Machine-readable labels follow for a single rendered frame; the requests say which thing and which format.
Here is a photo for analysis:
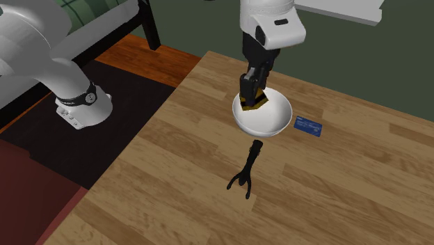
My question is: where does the yellow and black block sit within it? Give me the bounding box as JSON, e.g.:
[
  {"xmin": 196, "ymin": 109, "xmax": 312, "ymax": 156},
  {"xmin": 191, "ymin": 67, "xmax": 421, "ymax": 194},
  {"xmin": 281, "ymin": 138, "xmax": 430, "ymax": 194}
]
[{"xmin": 239, "ymin": 88, "xmax": 269, "ymax": 113}]

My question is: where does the white bowl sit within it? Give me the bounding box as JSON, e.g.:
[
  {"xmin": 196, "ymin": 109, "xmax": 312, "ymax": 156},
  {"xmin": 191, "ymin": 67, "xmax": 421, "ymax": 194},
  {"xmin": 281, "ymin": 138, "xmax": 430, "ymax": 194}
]
[{"xmin": 232, "ymin": 87, "xmax": 294, "ymax": 138}]

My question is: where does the blue card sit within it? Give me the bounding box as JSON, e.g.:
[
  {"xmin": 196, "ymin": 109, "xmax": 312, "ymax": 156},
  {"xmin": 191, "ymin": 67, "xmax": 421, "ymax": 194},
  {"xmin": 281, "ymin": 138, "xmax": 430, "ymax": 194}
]
[{"xmin": 293, "ymin": 116, "xmax": 323, "ymax": 138}]

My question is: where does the white shelf board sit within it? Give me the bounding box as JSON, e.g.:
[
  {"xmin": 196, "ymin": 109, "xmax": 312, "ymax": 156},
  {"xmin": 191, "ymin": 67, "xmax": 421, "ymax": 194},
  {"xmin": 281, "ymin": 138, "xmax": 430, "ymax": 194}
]
[{"xmin": 293, "ymin": 0, "xmax": 386, "ymax": 27}]

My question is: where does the black three-pronged claw tool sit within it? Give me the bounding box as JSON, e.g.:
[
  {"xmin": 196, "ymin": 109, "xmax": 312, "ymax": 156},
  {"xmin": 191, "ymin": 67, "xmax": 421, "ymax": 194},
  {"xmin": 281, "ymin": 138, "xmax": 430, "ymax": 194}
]
[{"xmin": 225, "ymin": 139, "xmax": 264, "ymax": 200}]

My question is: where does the black robot stand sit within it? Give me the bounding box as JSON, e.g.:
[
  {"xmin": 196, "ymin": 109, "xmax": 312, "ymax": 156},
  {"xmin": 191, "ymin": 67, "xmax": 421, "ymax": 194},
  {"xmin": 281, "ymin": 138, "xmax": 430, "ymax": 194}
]
[{"xmin": 0, "ymin": 60, "xmax": 177, "ymax": 191}]

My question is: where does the black bed with green blanket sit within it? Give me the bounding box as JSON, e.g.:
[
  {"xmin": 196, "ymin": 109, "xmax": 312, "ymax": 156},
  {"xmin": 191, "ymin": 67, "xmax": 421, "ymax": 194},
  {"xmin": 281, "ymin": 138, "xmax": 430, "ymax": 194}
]
[{"xmin": 0, "ymin": 0, "xmax": 162, "ymax": 120}]

